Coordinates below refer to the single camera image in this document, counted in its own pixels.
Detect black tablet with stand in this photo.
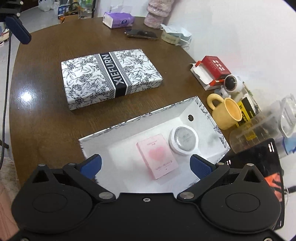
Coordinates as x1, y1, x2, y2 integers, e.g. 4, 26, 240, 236
221, 138, 285, 230

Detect round white grey tin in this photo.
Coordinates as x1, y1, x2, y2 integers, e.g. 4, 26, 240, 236
168, 125, 199, 156

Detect black smartphone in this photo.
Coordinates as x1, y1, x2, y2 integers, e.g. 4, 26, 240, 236
125, 29, 158, 40

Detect red and white carton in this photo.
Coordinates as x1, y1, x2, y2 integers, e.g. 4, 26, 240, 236
190, 56, 231, 91

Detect clear plastic measuring jug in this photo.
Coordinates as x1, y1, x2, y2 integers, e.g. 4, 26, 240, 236
229, 94, 295, 153

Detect tape roll with mask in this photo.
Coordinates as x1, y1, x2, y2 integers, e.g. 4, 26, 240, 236
161, 24, 192, 46

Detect yellow ceramic mug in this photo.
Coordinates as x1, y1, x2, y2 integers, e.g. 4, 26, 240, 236
207, 93, 242, 130

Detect purple tissue pack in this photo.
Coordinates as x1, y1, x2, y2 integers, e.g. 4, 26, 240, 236
102, 12, 135, 29

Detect yellow black box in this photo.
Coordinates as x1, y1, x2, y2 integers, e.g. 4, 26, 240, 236
236, 93, 261, 127

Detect pink heart card box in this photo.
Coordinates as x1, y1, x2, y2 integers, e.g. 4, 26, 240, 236
137, 134, 179, 180

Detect pink fuzzy vase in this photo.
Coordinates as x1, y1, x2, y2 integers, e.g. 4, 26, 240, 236
144, 0, 175, 29

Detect open floral white box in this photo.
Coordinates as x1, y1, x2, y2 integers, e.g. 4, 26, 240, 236
79, 96, 230, 196

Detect floral box lid XIEFURN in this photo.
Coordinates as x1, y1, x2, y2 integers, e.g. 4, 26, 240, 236
61, 49, 163, 110

